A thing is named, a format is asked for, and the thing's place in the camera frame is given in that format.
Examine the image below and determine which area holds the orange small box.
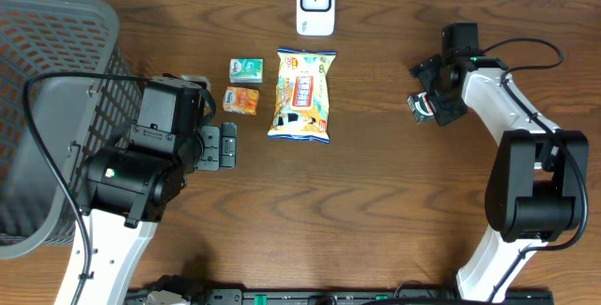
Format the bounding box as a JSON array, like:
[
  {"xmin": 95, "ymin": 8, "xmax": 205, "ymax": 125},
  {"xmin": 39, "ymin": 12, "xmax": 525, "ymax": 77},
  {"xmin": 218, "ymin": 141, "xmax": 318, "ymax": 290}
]
[{"xmin": 223, "ymin": 86, "xmax": 260, "ymax": 115}]

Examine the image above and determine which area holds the green Zam-Buk tin box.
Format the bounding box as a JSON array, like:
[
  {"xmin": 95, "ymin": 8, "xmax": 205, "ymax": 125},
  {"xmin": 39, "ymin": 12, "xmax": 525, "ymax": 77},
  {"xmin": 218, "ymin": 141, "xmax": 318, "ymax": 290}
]
[{"xmin": 408, "ymin": 92, "xmax": 435, "ymax": 124}]

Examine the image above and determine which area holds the teal silver small box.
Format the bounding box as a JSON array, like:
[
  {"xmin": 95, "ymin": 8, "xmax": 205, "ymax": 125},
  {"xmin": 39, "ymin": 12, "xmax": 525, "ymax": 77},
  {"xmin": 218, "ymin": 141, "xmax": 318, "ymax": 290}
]
[{"xmin": 229, "ymin": 58, "xmax": 264, "ymax": 84}]

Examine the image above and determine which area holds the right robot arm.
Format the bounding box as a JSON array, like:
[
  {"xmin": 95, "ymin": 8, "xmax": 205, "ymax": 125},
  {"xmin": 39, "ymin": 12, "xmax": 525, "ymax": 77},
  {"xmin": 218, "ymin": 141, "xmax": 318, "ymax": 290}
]
[{"xmin": 408, "ymin": 23, "xmax": 589, "ymax": 304}]

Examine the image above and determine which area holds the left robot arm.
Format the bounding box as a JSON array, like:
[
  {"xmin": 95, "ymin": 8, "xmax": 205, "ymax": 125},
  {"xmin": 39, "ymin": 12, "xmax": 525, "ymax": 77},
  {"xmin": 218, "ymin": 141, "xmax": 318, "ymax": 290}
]
[{"xmin": 55, "ymin": 75, "xmax": 237, "ymax": 304}]

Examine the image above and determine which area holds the white barcode scanner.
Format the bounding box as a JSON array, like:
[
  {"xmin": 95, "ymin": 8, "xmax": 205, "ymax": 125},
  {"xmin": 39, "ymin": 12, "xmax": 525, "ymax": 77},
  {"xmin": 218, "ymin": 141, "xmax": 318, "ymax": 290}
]
[{"xmin": 296, "ymin": 0, "xmax": 336, "ymax": 37}]

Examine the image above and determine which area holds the grey plastic mesh basket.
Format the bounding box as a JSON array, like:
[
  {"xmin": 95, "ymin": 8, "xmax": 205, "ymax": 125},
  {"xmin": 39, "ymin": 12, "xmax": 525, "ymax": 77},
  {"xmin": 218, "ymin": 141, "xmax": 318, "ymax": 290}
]
[{"xmin": 1, "ymin": 0, "xmax": 142, "ymax": 260}]

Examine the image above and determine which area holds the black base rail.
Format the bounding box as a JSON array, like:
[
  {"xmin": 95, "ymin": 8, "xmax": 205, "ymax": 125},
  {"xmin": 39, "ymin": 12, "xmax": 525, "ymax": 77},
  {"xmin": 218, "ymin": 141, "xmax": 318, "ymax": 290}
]
[{"xmin": 125, "ymin": 274, "xmax": 556, "ymax": 305}]

